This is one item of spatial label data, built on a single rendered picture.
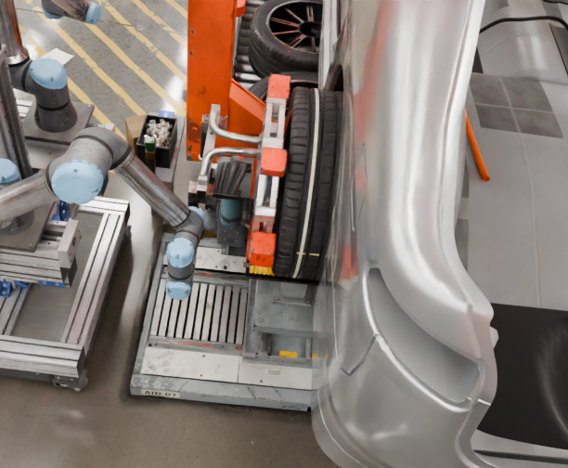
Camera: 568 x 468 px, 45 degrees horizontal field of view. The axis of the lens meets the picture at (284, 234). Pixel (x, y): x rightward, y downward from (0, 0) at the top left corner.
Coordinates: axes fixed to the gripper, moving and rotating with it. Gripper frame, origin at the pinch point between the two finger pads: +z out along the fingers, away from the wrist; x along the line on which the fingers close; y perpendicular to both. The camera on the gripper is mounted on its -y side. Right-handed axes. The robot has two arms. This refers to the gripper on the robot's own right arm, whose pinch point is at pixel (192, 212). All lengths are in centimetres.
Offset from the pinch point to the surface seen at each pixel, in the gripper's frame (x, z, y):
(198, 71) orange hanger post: 6, 56, 15
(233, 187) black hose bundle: -12.8, -2.9, 17.0
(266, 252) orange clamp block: -25.4, -18.2, 5.5
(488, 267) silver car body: -95, -19, 11
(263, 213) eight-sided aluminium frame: -22.9, -9.5, 13.7
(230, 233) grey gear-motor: -12, 35, -50
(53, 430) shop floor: 46, -44, -83
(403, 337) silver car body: -51, -80, 60
